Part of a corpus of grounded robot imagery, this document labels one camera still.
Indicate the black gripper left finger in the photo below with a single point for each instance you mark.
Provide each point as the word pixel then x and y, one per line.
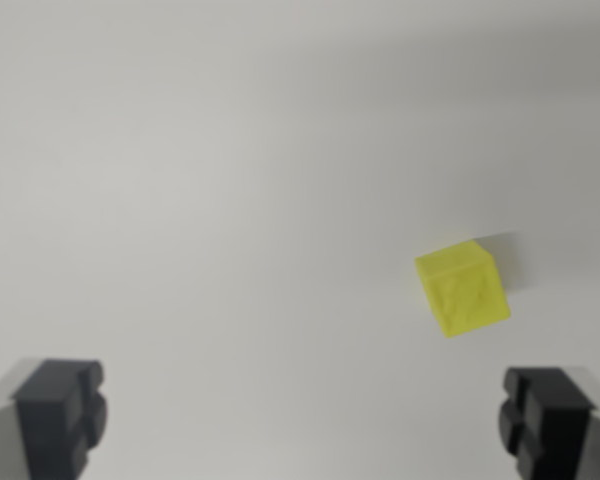
pixel 50 425

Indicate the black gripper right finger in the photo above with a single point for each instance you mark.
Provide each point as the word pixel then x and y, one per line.
pixel 555 430

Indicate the yellow embossed cube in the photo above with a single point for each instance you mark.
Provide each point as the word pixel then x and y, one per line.
pixel 462 290

